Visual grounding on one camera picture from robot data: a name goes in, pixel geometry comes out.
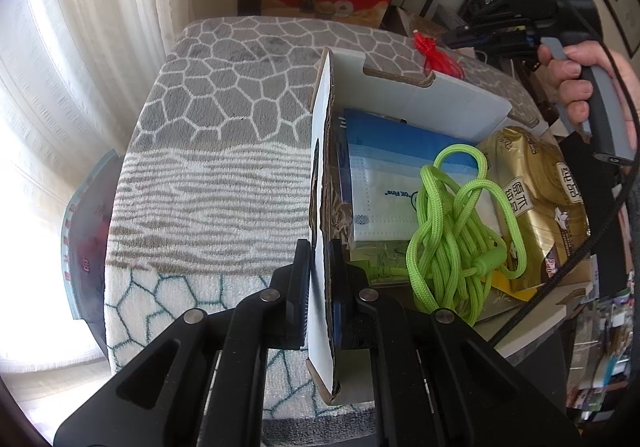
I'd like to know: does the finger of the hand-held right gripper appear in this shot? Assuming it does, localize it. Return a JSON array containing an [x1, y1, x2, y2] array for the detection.
[[487, 41, 540, 67], [442, 23, 531, 49]]

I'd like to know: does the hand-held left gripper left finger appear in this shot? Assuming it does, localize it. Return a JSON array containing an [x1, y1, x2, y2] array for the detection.
[[52, 238, 313, 447]]

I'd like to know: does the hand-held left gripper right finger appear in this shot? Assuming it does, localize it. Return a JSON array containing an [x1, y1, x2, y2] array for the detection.
[[327, 238, 583, 447]]

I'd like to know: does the red lanyard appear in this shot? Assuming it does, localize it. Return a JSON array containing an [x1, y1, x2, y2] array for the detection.
[[412, 30, 466, 78]]

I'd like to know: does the white cardboard tray box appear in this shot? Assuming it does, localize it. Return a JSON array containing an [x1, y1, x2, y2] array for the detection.
[[306, 46, 596, 403]]

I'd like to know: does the green braided cable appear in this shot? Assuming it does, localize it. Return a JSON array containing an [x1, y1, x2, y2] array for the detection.
[[406, 144, 527, 325]]

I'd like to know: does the clear bag of face masks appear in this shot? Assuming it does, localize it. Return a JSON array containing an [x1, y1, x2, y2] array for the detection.
[[337, 108, 501, 248]]

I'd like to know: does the gold foil tea bag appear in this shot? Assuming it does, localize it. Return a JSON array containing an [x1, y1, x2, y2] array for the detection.
[[477, 126, 591, 290]]

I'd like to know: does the person's right hand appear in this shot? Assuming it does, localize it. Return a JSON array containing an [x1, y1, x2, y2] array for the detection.
[[537, 40, 640, 138]]

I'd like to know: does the cream curtain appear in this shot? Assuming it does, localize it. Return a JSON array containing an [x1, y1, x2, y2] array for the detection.
[[0, 0, 241, 368]]

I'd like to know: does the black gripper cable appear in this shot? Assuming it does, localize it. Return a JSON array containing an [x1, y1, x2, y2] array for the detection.
[[487, 40, 640, 345]]

